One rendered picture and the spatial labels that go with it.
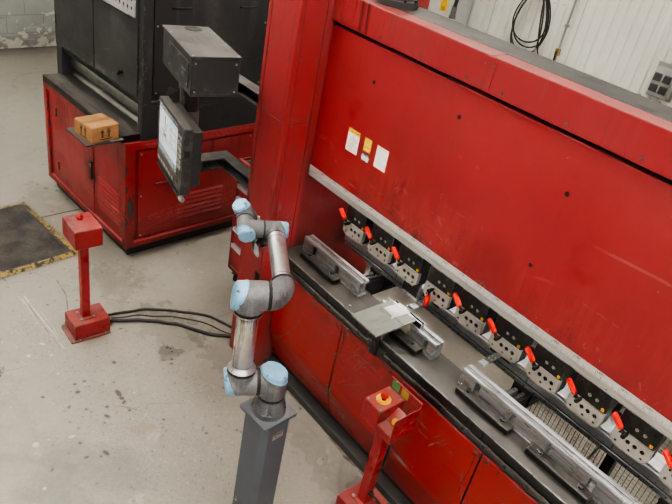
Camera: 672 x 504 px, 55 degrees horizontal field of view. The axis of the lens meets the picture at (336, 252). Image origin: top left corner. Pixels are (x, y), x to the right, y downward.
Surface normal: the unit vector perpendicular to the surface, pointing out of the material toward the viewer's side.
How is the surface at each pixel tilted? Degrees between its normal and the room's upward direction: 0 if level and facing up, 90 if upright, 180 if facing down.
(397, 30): 90
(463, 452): 90
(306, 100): 90
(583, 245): 90
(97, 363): 0
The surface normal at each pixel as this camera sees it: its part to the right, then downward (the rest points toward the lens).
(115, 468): 0.18, -0.83
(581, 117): -0.77, 0.22
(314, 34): 0.62, 0.51
